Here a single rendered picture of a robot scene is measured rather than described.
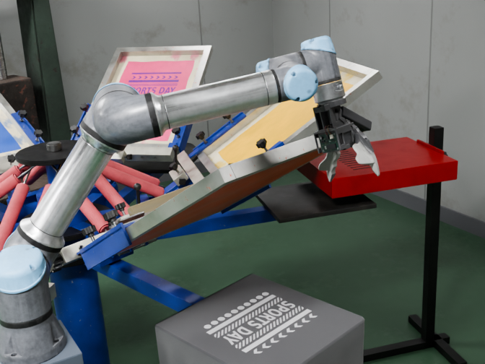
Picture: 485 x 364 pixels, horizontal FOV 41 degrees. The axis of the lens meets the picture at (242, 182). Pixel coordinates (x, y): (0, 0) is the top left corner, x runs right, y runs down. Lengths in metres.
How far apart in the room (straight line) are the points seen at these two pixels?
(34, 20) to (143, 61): 1.45
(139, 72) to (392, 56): 2.33
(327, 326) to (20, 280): 0.96
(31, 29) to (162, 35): 1.46
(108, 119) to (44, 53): 3.77
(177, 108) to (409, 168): 1.74
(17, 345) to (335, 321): 0.97
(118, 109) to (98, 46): 4.59
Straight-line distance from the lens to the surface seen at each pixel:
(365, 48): 5.64
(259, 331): 2.02
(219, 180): 1.52
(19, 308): 1.50
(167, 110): 1.38
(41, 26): 5.14
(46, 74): 5.17
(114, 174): 2.72
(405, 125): 5.40
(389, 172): 2.92
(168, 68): 3.77
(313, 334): 2.00
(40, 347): 1.54
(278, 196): 3.07
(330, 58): 1.57
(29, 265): 1.48
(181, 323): 2.09
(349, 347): 2.06
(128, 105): 1.38
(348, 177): 2.84
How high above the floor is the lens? 2.02
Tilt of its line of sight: 19 degrees down
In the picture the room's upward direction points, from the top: 3 degrees counter-clockwise
